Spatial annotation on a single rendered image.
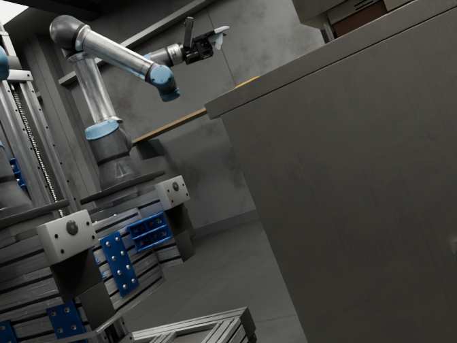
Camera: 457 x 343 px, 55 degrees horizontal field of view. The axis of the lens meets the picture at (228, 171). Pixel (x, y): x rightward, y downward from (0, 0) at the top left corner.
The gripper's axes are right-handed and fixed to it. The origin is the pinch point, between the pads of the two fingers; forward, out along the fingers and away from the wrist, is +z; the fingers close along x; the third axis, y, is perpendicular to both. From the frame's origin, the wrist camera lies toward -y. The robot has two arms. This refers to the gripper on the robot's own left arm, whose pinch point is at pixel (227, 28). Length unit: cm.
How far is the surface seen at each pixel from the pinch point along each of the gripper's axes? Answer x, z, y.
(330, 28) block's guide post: 77, 10, 19
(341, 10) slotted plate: 84, 11, 17
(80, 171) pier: -425, -191, 45
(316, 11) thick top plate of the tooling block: 82, 6, 15
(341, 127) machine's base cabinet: 89, 1, 38
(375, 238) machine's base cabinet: 92, 0, 61
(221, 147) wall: -358, -4, 76
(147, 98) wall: -401, -69, -12
